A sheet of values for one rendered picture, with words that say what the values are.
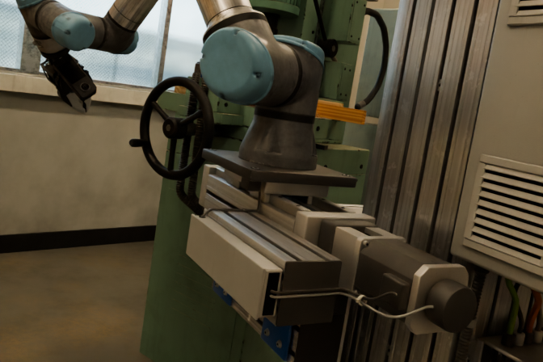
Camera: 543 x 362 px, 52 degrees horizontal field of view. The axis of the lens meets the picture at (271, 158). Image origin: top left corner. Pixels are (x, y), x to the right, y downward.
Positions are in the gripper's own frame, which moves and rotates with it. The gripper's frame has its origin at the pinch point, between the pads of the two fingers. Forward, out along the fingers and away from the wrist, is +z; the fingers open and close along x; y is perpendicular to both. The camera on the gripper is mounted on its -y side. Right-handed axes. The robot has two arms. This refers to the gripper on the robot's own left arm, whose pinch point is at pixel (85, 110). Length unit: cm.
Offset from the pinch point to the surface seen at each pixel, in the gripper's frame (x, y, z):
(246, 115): -36.2, -21.4, 15.2
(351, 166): -65, -40, 50
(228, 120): -29.6, -20.8, 12.8
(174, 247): -4, -16, 55
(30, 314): 42, 23, 91
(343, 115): -54, -42, 15
